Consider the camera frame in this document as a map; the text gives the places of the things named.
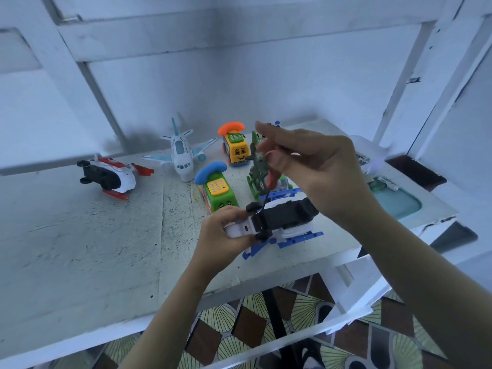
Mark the person's left forearm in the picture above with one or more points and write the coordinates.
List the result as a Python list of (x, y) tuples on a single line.
[(161, 326)]

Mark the red white toy vehicle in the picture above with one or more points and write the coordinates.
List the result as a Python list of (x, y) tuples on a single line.
[(115, 176)]

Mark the white toy airplane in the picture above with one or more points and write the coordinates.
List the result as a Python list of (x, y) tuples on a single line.
[(181, 153)]

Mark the person's right hand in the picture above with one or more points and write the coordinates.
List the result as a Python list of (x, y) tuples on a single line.
[(327, 169)]

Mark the dark green toy helicopter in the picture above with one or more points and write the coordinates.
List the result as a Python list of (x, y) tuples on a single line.
[(257, 173)]

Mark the grey storage box lid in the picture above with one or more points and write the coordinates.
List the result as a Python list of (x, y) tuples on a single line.
[(455, 234)]

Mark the green orange toy car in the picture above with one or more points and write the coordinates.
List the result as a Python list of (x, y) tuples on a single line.
[(217, 189)]

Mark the white blue toy vehicle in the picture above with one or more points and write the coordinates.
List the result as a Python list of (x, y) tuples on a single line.
[(281, 219)]

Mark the yellow orange toy car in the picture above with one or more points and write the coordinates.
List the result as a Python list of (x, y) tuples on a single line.
[(235, 146)]

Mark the white wooden table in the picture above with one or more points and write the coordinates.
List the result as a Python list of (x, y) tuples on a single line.
[(77, 265)]

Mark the dark brown storage box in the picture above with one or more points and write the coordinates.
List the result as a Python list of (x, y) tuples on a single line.
[(415, 171)]

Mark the red screwdriver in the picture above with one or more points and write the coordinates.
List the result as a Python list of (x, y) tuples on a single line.
[(272, 179)]

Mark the person's left hand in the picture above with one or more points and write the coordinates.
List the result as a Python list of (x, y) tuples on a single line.
[(215, 246)]

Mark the teal container lid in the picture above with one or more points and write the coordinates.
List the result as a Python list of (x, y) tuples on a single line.
[(400, 202)]

